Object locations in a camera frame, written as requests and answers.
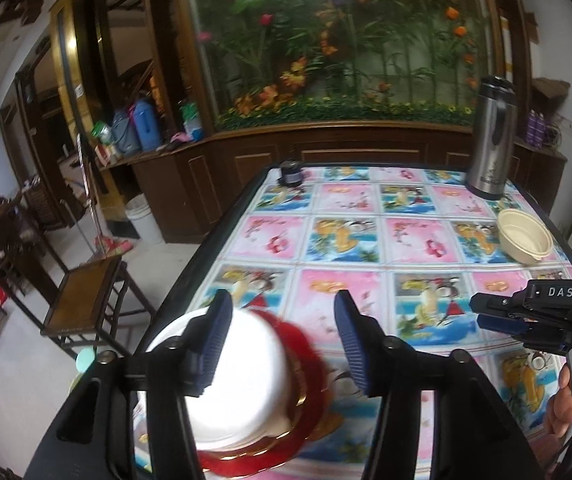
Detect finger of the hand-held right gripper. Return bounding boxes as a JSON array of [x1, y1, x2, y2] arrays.
[[476, 314, 534, 343], [470, 292, 531, 317]]

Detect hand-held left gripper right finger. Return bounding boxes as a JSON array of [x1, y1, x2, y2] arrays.
[[333, 290, 541, 480]]

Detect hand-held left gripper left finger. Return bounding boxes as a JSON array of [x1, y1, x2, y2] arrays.
[[25, 289, 234, 480]]

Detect red plate with gold rim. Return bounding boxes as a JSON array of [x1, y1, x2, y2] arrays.
[[201, 310, 337, 478]]

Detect person's right hand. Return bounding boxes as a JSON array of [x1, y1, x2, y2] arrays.
[[546, 360, 572, 461]]

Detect fruit print tablecloth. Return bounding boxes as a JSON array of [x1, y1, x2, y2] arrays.
[[133, 162, 572, 480]]

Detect wooden chair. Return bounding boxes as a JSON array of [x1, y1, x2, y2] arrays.
[[41, 255, 157, 361]]

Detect white plastic bucket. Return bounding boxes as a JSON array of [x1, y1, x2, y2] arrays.
[[125, 194, 164, 246]]

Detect stainless steel thermos jug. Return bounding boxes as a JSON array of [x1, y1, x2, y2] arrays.
[[466, 75, 518, 200]]

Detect pack of purple bottles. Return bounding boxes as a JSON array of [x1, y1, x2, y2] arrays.
[[526, 110, 549, 146]]

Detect small black jar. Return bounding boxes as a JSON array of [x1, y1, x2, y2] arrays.
[[277, 160, 305, 187]]

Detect green and white bottle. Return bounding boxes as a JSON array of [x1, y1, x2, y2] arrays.
[[178, 101, 205, 142]]

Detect blue plastic jug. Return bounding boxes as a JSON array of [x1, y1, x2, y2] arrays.
[[133, 99, 163, 152]]

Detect grey blue jug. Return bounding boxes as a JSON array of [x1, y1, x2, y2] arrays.
[[112, 110, 142, 155]]

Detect flower mural panel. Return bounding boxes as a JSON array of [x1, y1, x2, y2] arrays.
[[186, 0, 504, 133]]

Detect long-handled mop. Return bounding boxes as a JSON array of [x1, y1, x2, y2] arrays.
[[77, 134, 134, 257]]

